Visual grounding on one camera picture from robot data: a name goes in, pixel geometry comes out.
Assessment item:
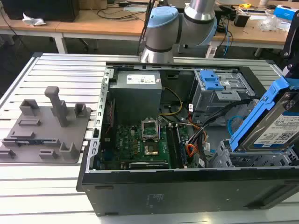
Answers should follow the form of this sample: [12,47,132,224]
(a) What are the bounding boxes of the hard disk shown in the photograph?
[229,76,299,153]

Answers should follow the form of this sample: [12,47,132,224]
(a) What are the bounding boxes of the grey perforated disk bay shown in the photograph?
[216,139,299,168]

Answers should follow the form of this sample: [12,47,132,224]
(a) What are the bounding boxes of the RAM stick in slot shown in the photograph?
[175,126,188,165]

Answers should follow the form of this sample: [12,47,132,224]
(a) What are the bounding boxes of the black RAM slot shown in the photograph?
[166,125,178,168]

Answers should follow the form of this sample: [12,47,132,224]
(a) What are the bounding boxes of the clear plastic bag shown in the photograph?
[259,15,285,33]

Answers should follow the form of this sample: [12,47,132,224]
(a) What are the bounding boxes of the blue cardboard box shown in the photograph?
[273,4,299,21]

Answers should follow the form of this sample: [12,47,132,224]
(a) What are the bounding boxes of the wooden desk with clutter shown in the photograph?
[209,4,292,56]

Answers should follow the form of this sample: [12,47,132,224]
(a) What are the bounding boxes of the small black box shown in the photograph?
[233,14,249,28]

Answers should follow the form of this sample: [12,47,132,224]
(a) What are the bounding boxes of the grey drive cage blue latch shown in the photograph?
[188,69,256,126]

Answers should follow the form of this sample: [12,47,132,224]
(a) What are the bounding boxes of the CPU socket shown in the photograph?
[142,119,160,142]

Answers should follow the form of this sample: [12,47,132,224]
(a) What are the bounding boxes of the grey power supply unit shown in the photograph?
[108,70,163,126]

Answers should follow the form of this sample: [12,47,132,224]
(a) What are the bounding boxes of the brown chipset chip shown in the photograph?
[144,144,159,156]

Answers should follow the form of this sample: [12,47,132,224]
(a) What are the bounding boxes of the black graphics card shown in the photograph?
[120,161,169,170]

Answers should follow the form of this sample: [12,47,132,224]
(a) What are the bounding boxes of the green motherboard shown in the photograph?
[100,125,187,170]

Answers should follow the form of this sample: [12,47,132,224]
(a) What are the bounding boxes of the black PC case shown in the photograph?
[77,61,299,217]

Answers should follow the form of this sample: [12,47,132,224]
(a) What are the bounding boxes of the wooden desk white legs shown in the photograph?
[0,9,150,55]

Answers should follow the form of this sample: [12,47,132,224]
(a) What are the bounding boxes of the large black box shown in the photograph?
[1,0,79,23]

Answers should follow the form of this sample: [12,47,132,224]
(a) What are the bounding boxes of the crumpled white paper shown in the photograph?
[22,13,47,26]

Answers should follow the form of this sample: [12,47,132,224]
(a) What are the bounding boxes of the grey parts rack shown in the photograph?
[0,86,92,164]

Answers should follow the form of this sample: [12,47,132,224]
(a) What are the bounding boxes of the RAM stick blue label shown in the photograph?
[3,139,58,145]

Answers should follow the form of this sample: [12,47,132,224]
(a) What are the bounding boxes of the hanging blue cable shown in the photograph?
[223,30,232,56]

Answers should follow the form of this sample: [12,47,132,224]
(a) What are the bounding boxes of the black sleeved cable bundle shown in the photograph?
[186,98,256,168]

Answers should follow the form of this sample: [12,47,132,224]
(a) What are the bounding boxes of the blue disk wire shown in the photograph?
[228,115,245,140]

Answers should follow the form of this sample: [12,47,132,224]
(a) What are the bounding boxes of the yellow and black power wire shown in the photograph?
[158,87,184,116]

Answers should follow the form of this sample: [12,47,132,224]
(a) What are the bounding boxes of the orange wire bundle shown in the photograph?
[185,143,199,164]

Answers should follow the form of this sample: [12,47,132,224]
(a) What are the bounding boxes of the black cables at arm base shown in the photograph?
[138,0,159,56]

